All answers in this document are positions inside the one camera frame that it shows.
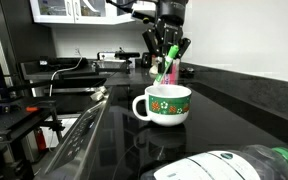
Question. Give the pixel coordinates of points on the white glass-door wall cabinet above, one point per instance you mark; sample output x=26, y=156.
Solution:
x=77, y=11

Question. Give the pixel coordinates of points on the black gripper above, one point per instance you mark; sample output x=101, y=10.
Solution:
x=167, y=33

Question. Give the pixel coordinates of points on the white mug green floral band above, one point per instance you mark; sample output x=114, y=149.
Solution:
x=167, y=105

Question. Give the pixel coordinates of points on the small white object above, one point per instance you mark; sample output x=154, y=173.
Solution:
x=154, y=70

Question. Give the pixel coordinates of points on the red fire extinguisher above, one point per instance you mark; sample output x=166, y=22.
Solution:
x=41, y=139

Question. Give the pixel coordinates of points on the pink container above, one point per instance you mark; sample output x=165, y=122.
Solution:
x=172, y=74

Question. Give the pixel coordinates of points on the black tray box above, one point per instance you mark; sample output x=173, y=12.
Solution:
x=54, y=68

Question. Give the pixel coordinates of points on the black tripod leg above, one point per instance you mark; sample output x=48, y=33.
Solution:
x=56, y=125

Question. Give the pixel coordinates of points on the clear bottle white label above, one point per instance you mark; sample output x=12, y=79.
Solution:
x=217, y=165

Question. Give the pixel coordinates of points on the white box device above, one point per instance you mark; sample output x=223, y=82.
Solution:
x=105, y=56

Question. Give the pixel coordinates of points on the black camera on stand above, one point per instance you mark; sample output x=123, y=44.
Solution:
x=127, y=55

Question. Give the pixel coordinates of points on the white wall outlet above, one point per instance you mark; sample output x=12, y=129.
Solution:
x=77, y=52

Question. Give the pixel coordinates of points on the black glass stove steel panel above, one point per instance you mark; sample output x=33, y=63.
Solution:
x=217, y=126

